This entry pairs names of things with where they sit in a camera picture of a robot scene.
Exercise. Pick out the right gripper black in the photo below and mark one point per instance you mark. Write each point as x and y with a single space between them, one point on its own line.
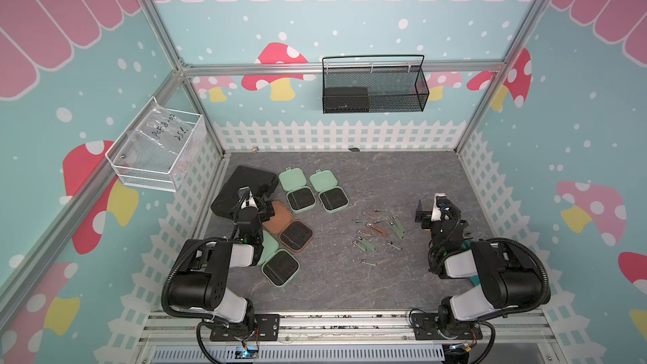
425 213

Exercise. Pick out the green clipper case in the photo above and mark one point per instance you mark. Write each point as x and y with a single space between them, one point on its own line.
299 195
278 265
331 195

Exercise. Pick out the large brown nail clipper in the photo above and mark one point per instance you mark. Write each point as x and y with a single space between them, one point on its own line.
376 229

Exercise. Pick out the black wire mesh basket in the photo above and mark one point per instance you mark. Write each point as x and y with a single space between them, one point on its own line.
395 83

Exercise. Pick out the large green nail clipper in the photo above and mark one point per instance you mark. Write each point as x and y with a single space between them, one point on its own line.
397 227

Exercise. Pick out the black box in basket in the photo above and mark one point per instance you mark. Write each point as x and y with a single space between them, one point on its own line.
344 100

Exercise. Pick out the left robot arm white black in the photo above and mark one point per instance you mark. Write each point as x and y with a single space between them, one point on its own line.
196 287

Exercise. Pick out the black plastic tool case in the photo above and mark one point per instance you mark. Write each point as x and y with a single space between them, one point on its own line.
262 184

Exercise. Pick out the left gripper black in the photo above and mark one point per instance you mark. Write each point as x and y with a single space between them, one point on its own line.
248 214

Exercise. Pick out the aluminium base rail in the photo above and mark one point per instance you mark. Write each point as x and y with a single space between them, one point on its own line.
346 327

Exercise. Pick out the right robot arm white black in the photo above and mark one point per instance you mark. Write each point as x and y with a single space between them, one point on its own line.
512 278

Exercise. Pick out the brown clipper case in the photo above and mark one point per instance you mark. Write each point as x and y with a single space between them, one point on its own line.
292 233

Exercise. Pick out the clear acrylic wall bin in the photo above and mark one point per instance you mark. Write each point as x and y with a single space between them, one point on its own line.
156 151

